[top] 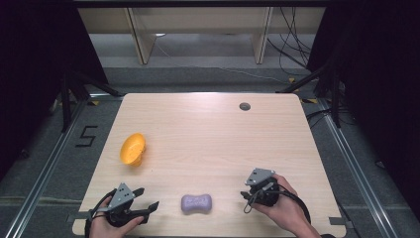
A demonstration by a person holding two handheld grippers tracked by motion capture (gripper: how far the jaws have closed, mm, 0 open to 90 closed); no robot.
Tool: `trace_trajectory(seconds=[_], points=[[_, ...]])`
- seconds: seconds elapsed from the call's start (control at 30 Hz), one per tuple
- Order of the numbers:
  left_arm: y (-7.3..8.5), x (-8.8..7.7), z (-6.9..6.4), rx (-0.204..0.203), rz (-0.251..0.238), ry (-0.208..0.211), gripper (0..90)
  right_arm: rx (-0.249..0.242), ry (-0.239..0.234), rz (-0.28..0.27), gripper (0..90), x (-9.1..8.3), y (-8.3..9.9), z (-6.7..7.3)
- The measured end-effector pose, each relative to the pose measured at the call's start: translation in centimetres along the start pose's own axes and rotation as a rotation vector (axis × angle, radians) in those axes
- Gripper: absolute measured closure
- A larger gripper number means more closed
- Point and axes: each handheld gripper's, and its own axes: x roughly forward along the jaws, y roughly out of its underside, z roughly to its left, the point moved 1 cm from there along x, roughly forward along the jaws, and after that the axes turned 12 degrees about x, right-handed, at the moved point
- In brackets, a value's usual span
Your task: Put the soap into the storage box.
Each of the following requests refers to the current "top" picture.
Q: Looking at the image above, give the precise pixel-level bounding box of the black curtain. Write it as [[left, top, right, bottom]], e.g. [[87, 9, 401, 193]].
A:
[[0, 0, 109, 181], [306, 0, 420, 214]]

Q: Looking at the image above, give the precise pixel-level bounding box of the person's left hand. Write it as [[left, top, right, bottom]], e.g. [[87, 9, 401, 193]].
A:
[[88, 211, 146, 238]]

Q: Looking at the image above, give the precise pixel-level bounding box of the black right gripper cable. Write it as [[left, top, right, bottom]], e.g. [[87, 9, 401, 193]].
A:
[[276, 189, 312, 226]]

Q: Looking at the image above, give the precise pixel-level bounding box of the person's right hand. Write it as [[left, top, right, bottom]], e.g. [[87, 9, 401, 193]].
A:
[[251, 174, 313, 234]]

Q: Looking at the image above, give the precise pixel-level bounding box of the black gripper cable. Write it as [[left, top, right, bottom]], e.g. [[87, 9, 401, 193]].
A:
[[84, 188, 117, 238], [276, 189, 312, 226]]

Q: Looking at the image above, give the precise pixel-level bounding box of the grey tape strip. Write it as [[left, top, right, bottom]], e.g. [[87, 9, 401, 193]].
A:
[[328, 216, 355, 230], [66, 212, 91, 223]]

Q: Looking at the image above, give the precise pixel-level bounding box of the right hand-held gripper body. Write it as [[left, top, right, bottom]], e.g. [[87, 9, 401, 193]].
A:
[[243, 168, 282, 208]]

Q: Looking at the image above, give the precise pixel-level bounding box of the bundle of black cables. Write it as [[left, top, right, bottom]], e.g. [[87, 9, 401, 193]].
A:
[[266, 6, 314, 77]]

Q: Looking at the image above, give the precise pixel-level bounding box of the orange plastic bowl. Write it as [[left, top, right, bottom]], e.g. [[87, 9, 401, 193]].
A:
[[119, 132, 147, 168]]

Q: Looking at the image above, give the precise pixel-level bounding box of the grey cord loop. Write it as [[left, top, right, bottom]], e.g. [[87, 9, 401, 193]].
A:
[[243, 181, 275, 214]]

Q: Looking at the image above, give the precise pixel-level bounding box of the aluminium floor rail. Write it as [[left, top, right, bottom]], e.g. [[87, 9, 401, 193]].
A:
[[317, 98, 399, 238], [3, 97, 91, 238]]

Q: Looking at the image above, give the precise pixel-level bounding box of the black metal stand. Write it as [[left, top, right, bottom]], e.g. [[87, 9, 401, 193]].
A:
[[276, 60, 345, 129], [58, 69, 124, 134]]

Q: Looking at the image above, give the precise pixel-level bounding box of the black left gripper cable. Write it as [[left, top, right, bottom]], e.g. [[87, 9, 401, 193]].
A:
[[84, 188, 117, 238]]

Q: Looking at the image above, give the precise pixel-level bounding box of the light wooden furniture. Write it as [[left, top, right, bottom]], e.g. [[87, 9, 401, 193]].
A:
[[77, 6, 327, 65]]

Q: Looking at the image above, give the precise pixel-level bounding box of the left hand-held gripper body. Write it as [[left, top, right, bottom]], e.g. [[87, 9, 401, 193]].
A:
[[96, 182, 147, 228]]

